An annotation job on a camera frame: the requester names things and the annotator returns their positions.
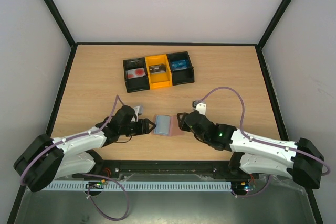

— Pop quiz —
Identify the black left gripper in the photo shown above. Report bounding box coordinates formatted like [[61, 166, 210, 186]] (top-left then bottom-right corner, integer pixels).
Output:
[[120, 119, 156, 136]]

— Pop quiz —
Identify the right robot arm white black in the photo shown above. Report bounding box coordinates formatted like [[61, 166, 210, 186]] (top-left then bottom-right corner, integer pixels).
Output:
[[177, 111, 324, 189]]

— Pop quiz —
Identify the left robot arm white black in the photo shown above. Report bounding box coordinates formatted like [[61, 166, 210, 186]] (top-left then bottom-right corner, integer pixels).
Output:
[[13, 105, 156, 192]]

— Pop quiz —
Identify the white red card in bin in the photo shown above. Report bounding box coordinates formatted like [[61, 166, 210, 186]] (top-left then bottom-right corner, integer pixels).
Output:
[[127, 67, 146, 79]]

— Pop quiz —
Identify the left black bin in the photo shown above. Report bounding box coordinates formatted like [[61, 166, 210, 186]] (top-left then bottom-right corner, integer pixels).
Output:
[[123, 57, 150, 93]]

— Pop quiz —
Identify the black bin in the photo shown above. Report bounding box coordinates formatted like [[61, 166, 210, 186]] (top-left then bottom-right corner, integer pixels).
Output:
[[166, 51, 195, 86], [123, 57, 150, 93]]

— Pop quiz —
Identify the right black bin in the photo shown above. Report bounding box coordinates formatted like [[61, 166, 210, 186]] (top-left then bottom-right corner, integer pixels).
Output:
[[166, 51, 195, 86]]

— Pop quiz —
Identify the yellow middle bin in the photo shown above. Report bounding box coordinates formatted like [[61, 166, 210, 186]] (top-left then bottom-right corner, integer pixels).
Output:
[[145, 55, 173, 89]]

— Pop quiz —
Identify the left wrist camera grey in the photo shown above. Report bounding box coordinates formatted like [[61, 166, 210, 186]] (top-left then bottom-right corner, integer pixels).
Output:
[[133, 105, 143, 116]]

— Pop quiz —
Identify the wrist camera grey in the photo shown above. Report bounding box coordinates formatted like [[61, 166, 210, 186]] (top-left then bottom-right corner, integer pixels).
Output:
[[133, 105, 143, 116], [192, 101, 206, 115]]

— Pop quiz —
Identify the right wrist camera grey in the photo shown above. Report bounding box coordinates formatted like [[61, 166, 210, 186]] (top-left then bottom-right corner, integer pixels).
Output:
[[192, 101, 206, 115]]

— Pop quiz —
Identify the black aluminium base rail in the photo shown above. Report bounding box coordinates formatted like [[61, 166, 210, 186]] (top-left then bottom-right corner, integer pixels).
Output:
[[87, 160, 259, 181]]

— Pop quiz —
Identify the light blue slotted cable duct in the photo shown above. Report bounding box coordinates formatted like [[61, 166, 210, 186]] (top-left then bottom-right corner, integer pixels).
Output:
[[44, 180, 232, 192]]

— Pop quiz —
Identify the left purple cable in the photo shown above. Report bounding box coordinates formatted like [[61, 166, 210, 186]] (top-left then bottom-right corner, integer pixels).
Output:
[[19, 94, 137, 220]]

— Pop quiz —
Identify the black enclosure frame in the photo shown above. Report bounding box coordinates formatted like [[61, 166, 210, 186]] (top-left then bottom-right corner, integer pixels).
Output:
[[6, 0, 324, 224]]

